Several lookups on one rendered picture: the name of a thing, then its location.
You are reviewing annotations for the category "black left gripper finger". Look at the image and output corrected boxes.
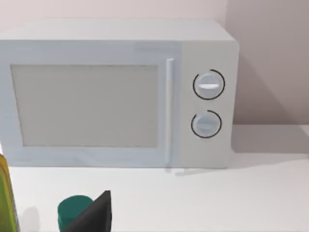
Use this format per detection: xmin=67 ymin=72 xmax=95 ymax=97
xmin=62 ymin=190 xmax=112 ymax=232

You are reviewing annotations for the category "dark green bottle cap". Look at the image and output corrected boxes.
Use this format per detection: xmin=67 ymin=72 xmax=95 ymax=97
xmin=57 ymin=195 xmax=94 ymax=232

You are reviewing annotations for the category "yellow green bottle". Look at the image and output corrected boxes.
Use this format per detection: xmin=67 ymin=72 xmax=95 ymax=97
xmin=0 ymin=154 xmax=21 ymax=232

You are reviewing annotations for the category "pale microwave door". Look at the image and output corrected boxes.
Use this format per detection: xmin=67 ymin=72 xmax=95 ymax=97
xmin=0 ymin=42 xmax=182 ymax=168

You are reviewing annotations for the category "small pale microwave knob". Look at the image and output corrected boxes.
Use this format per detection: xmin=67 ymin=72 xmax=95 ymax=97
xmin=191 ymin=110 xmax=222 ymax=139

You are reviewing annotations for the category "large pale microwave knob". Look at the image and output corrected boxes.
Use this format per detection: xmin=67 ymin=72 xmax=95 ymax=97
xmin=193 ymin=69 xmax=225 ymax=100

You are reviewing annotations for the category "pale microwave oven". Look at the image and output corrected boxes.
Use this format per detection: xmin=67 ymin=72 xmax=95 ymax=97
xmin=0 ymin=18 xmax=240 ymax=170

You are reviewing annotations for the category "pale microwave door handle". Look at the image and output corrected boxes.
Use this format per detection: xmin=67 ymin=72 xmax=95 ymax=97
xmin=165 ymin=58 xmax=175 ymax=168

